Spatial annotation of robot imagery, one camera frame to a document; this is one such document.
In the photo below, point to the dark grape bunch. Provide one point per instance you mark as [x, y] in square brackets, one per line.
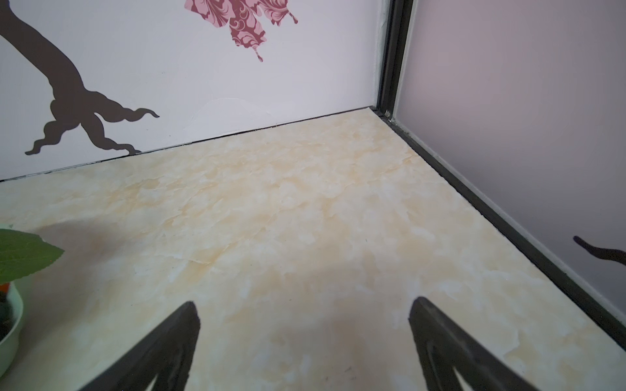
[22, 254]

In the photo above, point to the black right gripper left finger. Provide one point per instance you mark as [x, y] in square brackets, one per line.
[160, 361]

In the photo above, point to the green scalloped fruit bowl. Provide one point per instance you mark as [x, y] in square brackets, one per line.
[10, 339]

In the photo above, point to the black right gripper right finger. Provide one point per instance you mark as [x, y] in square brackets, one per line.
[447, 353]

